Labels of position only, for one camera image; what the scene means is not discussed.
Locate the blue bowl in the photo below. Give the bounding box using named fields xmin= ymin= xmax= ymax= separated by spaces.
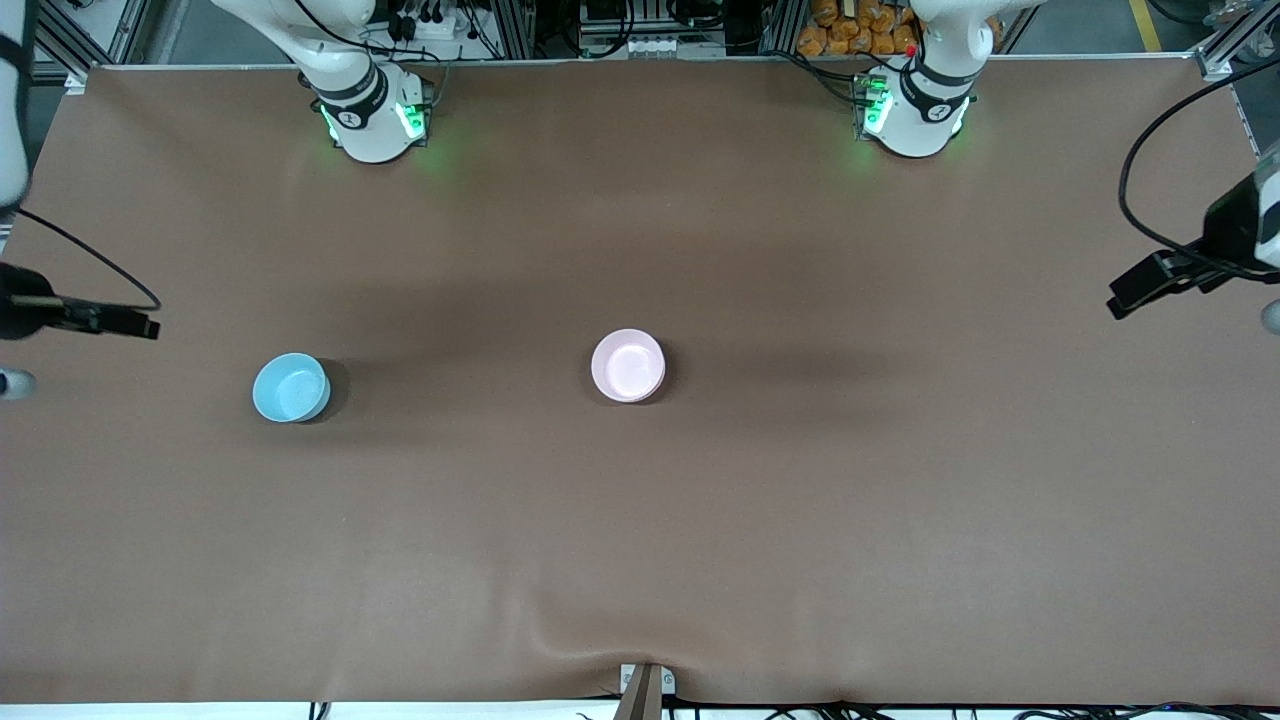
xmin=252 ymin=353 xmax=332 ymax=424

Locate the pink bowl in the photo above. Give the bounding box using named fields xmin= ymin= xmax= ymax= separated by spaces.
xmin=590 ymin=329 xmax=666 ymax=403

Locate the orange packets pile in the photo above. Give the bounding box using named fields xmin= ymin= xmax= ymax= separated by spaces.
xmin=797 ymin=0 xmax=923 ymax=59

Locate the white power strip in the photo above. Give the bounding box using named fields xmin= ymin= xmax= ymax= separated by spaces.
xmin=385 ymin=0 xmax=483 ymax=43

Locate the electrical unit with white connectors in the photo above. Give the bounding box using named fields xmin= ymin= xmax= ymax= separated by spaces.
xmin=578 ymin=0 xmax=693 ymax=59

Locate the brown table mat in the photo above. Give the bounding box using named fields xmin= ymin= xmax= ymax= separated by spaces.
xmin=0 ymin=55 xmax=1280 ymax=706

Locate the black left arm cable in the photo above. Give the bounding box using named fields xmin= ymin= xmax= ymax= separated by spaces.
xmin=1117 ymin=58 xmax=1280 ymax=283

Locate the aluminium frame profile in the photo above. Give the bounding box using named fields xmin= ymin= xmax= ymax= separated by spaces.
xmin=1195 ymin=0 xmax=1280 ymax=83
xmin=30 ymin=0 xmax=151 ymax=91

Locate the aluminium frame upright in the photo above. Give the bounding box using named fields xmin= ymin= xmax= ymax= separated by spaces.
xmin=490 ymin=0 xmax=537 ymax=61
xmin=760 ymin=0 xmax=807 ymax=57

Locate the metal mount bracket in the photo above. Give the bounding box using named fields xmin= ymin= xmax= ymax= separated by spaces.
xmin=618 ymin=662 xmax=677 ymax=720

